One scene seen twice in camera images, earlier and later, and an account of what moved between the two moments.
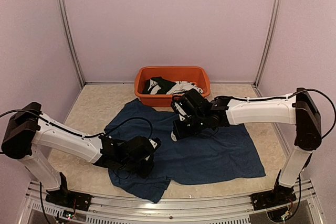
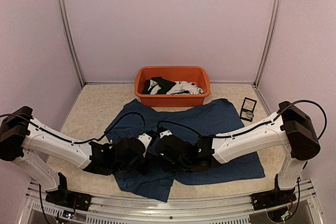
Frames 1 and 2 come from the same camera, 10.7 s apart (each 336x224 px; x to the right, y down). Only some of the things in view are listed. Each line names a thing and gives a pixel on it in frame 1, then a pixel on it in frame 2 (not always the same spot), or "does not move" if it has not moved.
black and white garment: (158, 85) does not move
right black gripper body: (196, 125) → (165, 167)
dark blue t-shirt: (221, 155) does not move
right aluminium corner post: (275, 12) does not move
